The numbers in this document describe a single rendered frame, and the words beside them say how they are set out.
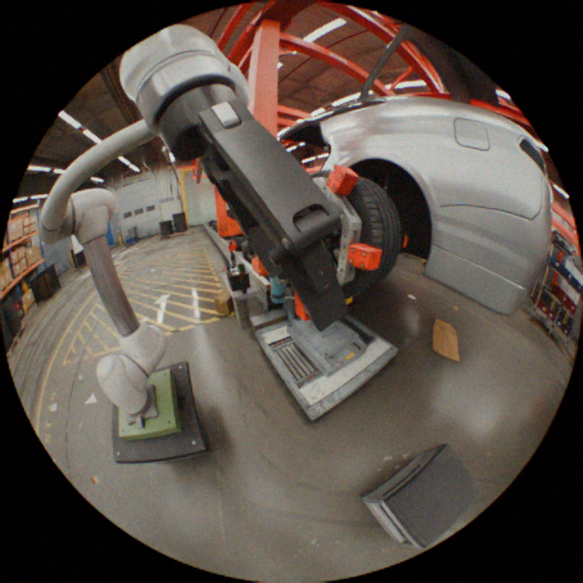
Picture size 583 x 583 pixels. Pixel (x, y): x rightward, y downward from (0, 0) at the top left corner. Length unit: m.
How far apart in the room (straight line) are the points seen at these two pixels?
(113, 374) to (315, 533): 1.05
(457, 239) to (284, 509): 1.41
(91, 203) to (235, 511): 1.31
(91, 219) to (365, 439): 1.48
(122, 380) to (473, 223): 1.45
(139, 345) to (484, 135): 1.61
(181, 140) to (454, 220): 0.89
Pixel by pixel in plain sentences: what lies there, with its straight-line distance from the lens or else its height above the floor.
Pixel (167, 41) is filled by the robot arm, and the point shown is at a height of 1.20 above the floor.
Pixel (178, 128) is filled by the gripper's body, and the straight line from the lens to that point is 0.16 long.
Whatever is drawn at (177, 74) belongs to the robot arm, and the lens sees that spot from 0.18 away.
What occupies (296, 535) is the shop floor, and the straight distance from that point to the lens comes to 1.07.
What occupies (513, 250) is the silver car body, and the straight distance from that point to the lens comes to 0.90.
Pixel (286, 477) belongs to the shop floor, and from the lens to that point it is 1.01.
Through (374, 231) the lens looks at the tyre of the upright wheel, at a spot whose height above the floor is 0.94.
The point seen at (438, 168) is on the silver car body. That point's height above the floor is 1.26.
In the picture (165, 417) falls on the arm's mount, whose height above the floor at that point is 0.35.
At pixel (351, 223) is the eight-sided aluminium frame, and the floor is 0.96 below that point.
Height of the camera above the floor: 1.01
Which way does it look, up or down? 29 degrees down
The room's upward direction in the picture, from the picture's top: straight up
